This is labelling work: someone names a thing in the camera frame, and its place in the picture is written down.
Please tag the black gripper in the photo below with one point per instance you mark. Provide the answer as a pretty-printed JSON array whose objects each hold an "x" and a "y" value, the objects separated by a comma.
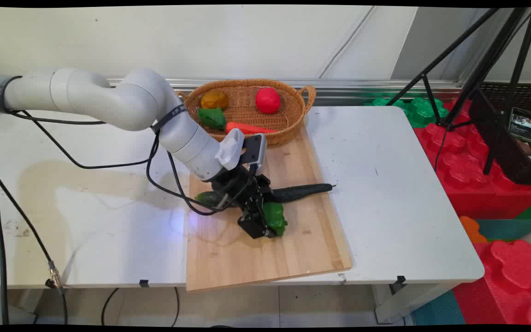
[{"x": 238, "y": 189}]

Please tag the brown toy potato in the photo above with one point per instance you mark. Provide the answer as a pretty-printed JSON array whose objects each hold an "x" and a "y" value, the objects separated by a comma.
[{"x": 215, "y": 99}]

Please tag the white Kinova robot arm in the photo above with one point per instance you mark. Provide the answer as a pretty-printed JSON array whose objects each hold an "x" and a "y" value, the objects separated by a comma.
[{"x": 85, "y": 97}]

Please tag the green toy bell pepper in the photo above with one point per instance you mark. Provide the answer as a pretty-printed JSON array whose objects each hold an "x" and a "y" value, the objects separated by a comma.
[{"x": 275, "y": 219}]

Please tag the dark green toy cucumber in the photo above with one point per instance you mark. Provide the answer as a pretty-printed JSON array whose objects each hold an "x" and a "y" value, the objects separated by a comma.
[{"x": 302, "y": 191}]

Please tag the light green toy vegetable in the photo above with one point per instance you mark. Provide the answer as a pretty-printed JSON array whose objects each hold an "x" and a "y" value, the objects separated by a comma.
[{"x": 208, "y": 198}]

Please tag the wooden cutting board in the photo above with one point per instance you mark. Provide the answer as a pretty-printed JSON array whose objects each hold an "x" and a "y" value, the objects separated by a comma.
[{"x": 247, "y": 263}]

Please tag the orange toy carrot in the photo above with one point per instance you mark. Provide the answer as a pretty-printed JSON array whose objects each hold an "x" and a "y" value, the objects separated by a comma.
[{"x": 247, "y": 128}]

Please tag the woven wicker basket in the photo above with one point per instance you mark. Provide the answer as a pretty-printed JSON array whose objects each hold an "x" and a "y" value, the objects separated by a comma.
[{"x": 288, "y": 117}]

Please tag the red toy tomato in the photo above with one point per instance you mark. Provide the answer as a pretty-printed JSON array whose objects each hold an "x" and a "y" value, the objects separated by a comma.
[{"x": 268, "y": 100}]

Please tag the black table edge clip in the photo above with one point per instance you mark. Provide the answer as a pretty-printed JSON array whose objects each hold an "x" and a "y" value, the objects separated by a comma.
[
  {"x": 144, "y": 283},
  {"x": 401, "y": 279}
]

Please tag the white table leg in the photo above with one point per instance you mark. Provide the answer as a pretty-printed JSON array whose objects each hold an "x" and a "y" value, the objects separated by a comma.
[{"x": 404, "y": 302}]

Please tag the green foam block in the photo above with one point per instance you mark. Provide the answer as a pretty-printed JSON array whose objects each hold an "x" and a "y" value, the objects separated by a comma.
[{"x": 420, "y": 110}]

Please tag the large red foam block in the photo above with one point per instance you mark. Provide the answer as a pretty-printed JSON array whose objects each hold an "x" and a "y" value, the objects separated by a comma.
[{"x": 468, "y": 166}]

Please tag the orange foam piece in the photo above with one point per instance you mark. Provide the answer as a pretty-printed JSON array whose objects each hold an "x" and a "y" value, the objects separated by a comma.
[{"x": 472, "y": 229}]

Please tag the black panel stand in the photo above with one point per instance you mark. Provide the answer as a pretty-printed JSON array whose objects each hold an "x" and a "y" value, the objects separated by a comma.
[{"x": 500, "y": 143}]

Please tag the teal foam mat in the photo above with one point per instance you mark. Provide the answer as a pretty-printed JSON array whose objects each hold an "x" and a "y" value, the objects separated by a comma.
[{"x": 510, "y": 229}]

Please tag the black tripod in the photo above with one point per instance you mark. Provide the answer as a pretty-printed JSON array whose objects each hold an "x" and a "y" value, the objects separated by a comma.
[{"x": 486, "y": 60}]

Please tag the smartphone with lit screen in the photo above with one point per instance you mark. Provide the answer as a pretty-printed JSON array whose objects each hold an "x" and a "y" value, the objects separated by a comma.
[{"x": 523, "y": 124}]

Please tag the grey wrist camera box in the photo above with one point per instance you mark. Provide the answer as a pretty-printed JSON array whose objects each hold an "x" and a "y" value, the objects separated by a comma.
[{"x": 255, "y": 150}]

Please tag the white ribbed camera mount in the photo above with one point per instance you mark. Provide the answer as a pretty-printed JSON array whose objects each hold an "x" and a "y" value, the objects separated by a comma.
[{"x": 231, "y": 147}]

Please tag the aluminium rail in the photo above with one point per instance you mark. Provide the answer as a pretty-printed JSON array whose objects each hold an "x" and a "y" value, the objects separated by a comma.
[{"x": 362, "y": 87}]

